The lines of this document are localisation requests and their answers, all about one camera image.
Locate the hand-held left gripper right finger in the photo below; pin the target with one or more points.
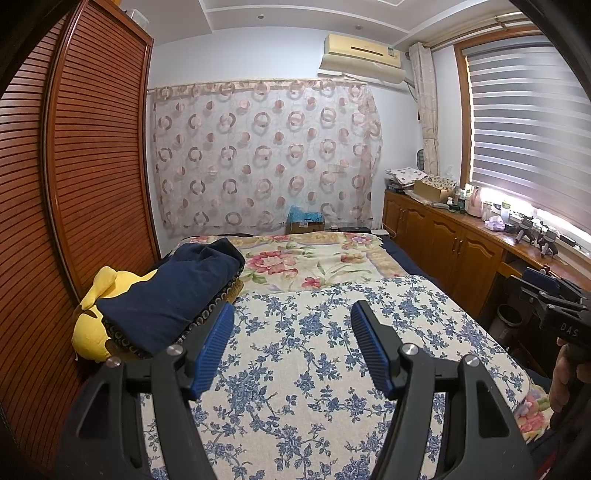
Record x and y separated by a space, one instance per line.
371 344

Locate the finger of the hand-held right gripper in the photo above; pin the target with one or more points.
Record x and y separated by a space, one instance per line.
524 290
545 278

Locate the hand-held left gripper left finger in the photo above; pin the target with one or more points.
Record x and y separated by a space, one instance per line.
214 344

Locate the navy printed t-shirt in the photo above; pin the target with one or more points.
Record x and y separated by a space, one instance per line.
175 295

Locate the person's right hand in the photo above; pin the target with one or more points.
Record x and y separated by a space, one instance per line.
561 383

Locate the dark circle patterned cloth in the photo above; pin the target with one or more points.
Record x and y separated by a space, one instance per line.
203 318

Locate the dark trash can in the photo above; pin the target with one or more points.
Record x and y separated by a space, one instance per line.
509 323

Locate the grey gripper devices on stand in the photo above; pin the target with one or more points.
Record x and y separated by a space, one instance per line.
538 235

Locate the blue floral bed sheet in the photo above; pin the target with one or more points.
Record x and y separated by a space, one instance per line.
314 369

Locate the purple tissue pack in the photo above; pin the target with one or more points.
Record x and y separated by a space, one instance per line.
495 224

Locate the wooden sideboard cabinet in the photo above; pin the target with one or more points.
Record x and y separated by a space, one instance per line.
443 249

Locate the navy bed sheet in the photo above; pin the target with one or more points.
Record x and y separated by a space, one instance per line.
401 258

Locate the pink kettle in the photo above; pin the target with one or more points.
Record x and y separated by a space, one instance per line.
475 201

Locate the open cardboard box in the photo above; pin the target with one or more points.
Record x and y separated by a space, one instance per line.
434 191

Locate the small brown box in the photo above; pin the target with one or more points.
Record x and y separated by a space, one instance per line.
305 228

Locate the blue crumpled item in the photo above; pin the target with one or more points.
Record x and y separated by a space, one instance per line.
304 214

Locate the folded patterned cloth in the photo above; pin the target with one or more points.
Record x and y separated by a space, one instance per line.
406 175

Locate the circle patterned sheer curtain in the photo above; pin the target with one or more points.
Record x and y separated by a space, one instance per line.
268 157

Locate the cream corner drape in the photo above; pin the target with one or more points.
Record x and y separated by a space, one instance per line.
425 106

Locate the wooden slatted wardrobe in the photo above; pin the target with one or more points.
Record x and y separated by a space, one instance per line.
69 161

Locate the white storage box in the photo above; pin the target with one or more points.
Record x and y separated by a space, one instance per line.
138 17

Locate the beige wall air conditioner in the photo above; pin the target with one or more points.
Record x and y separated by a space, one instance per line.
362 57

